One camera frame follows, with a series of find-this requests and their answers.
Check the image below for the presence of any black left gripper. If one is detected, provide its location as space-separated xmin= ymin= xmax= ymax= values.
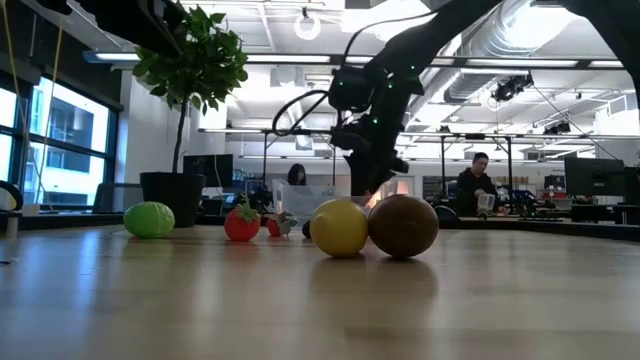
xmin=35 ymin=0 xmax=187 ymax=57

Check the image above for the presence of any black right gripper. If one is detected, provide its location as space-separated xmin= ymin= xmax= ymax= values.
xmin=330 ymin=69 xmax=424 ymax=197

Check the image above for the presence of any brown toy kiwi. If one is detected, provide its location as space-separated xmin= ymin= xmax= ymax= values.
xmin=367 ymin=193 xmax=441 ymax=260

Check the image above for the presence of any yellow toy lemon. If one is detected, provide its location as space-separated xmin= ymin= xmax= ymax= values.
xmin=309 ymin=198 xmax=370 ymax=259

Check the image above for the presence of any clear plastic tupperware container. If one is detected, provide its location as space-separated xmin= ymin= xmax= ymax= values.
xmin=271 ymin=178 xmax=401 ymax=231

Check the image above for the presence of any red strawberry with pale leaves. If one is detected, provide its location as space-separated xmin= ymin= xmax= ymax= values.
xmin=265 ymin=210 xmax=299 ymax=238

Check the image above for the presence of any large red toy strawberry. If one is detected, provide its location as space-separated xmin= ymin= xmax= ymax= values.
xmin=223 ymin=192 xmax=262 ymax=243

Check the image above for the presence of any green toy cabbage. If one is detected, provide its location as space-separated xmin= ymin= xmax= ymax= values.
xmin=122 ymin=200 xmax=176 ymax=240

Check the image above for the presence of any person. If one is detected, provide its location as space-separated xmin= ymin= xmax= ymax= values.
xmin=286 ymin=162 xmax=308 ymax=187
xmin=455 ymin=152 xmax=500 ymax=217

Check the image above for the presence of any long ceiling light bar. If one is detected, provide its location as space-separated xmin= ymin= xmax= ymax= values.
xmin=82 ymin=49 xmax=626 ymax=70

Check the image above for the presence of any large window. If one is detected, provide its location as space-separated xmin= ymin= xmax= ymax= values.
xmin=0 ymin=74 xmax=119 ymax=209

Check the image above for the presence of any black computer monitor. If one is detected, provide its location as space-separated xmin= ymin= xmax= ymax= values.
xmin=563 ymin=157 xmax=626 ymax=199
xmin=182 ymin=153 xmax=235 ymax=190

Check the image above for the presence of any green potted plant black pot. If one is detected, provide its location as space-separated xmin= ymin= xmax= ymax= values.
xmin=131 ymin=3 xmax=250 ymax=230

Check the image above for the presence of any black ceiling-mounted device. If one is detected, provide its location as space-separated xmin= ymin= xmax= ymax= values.
xmin=490 ymin=73 xmax=535 ymax=104

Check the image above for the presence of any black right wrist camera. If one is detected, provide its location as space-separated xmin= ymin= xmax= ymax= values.
xmin=327 ymin=65 xmax=376 ymax=114

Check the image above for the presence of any black right gripper cable loop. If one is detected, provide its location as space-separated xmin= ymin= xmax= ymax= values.
xmin=271 ymin=88 xmax=346 ymax=139

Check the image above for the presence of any white hanging ring light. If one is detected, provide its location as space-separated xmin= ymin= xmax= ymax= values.
xmin=293 ymin=12 xmax=323 ymax=42

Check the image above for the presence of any black left wrist cable loop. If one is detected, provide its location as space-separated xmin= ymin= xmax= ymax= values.
xmin=0 ymin=179 xmax=24 ymax=213

